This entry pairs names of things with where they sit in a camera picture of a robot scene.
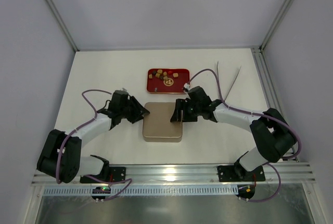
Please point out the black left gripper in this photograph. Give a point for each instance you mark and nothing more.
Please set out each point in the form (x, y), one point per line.
(133, 108)

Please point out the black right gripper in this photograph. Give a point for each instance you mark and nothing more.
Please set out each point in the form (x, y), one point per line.
(185, 110)

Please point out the gold tin lid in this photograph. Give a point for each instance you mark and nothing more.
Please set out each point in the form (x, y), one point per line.
(157, 125)

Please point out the metal serving tongs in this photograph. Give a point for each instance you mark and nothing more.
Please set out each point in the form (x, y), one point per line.
(226, 79)

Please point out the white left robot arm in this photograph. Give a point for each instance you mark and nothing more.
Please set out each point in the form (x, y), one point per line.
(61, 156)

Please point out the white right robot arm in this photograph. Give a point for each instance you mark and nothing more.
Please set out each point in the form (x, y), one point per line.
(272, 135)

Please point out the red chocolate tray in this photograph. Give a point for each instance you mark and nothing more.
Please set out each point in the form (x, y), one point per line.
(166, 80)

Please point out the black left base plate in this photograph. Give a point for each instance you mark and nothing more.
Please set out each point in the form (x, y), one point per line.
(114, 174)

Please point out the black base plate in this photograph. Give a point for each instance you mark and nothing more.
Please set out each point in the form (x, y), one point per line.
(236, 173)
(114, 174)

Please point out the slotted cable duct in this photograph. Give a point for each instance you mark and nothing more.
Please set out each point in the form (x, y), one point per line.
(141, 190)

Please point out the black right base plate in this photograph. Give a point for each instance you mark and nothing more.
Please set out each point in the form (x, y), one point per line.
(236, 173)

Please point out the aluminium side rail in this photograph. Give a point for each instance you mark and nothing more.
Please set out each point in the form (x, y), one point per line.
(269, 90)

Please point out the aluminium mounting rail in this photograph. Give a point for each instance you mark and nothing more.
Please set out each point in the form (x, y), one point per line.
(288, 172)

